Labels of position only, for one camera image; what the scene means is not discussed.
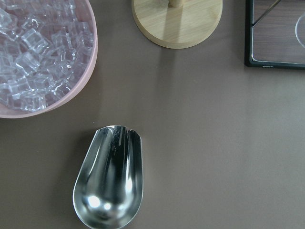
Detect black framed wooden tray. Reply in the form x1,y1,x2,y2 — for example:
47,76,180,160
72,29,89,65
244,0,305,70

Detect round wooden stand base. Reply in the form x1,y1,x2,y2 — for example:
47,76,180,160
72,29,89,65
132,0,223,49

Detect clear ice cubes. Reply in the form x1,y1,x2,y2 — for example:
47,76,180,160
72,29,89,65
0,0,93,112

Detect steel ice scoop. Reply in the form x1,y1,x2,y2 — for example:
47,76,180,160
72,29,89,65
72,125,143,229

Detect pink bowl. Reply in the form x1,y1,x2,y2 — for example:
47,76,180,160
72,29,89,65
0,0,98,119

